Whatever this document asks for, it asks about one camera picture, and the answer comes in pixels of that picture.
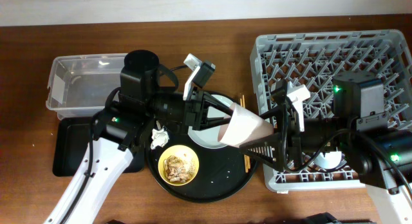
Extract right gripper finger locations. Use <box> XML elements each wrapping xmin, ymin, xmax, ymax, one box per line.
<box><xmin>239</xmin><ymin>133</ymin><xmax>283</xmax><ymax>168</ymax></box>
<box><xmin>259</xmin><ymin>104</ymin><xmax>285</xmax><ymax>126</ymax></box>

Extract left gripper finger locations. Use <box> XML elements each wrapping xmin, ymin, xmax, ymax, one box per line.
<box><xmin>199</xmin><ymin>117</ymin><xmax>231</xmax><ymax>131</ymax></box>
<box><xmin>203</xmin><ymin>92</ymin><xmax>233</xmax><ymax>116</ymax></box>

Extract pink cup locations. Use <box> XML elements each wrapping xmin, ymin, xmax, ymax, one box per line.
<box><xmin>217</xmin><ymin>103</ymin><xmax>274</xmax><ymax>148</ymax></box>

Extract blue cup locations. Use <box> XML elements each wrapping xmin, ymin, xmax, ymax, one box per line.
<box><xmin>314</xmin><ymin>151</ymin><xmax>342</xmax><ymax>169</ymax></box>

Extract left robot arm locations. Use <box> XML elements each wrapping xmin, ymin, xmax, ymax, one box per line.
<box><xmin>45</xmin><ymin>50</ymin><xmax>233</xmax><ymax>223</ymax></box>

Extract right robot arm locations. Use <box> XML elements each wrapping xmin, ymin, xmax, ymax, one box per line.
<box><xmin>239</xmin><ymin>71</ymin><xmax>411</xmax><ymax>223</ymax></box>

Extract grey dishwasher rack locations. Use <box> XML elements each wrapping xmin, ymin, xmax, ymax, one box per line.
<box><xmin>250</xmin><ymin>30</ymin><xmax>411</xmax><ymax>192</ymax></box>

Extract grey round plate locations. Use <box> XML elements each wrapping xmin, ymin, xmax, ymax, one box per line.
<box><xmin>187</xmin><ymin>93</ymin><xmax>234</xmax><ymax>149</ymax></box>

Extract crumpled white tissue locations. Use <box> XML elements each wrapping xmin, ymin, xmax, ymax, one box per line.
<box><xmin>150</xmin><ymin>128</ymin><xmax>169</xmax><ymax>150</ymax></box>

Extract yellow bowl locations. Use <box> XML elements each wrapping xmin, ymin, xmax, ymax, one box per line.
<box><xmin>158</xmin><ymin>145</ymin><xmax>200</xmax><ymax>186</ymax></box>

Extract food scraps in bowl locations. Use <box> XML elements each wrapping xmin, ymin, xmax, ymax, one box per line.
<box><xmin>163</xmin><ymin>155</ymin><xmax>194</xmax><ymax>184</ymax></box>

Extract clear plastic storage bin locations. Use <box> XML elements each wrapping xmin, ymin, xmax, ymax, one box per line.
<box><xmin>46</xmin><ymin>53</ymin><xmax>126</xmax><ymax>120</ymax></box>

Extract black rectangular tray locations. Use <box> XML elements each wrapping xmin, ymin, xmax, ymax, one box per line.
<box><xmin>52</xmin><ymin>117</ymin><xmax>145</xmax><ymax>178</ymax></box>

